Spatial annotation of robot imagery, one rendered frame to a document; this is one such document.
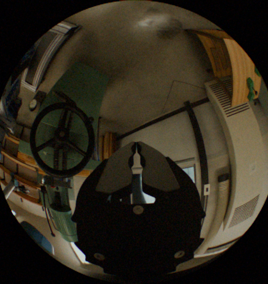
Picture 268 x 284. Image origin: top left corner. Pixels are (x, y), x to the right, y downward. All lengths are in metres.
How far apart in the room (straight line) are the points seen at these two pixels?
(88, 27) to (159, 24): 0.57
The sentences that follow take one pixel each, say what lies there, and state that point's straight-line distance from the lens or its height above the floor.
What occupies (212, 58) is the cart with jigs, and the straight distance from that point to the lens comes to 1.01.
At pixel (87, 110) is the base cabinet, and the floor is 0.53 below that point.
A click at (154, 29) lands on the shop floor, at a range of 0.94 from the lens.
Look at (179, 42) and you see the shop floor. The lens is 1.01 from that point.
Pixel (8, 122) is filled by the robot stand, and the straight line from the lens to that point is 0.96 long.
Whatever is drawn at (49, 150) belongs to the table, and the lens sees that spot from 0.43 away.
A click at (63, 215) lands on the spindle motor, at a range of 0.68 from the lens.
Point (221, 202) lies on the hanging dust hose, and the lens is 1.16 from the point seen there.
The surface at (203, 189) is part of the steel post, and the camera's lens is 1.19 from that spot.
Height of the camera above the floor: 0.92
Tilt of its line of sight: 20 degrees down
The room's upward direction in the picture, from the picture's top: 178 degrees clockwise
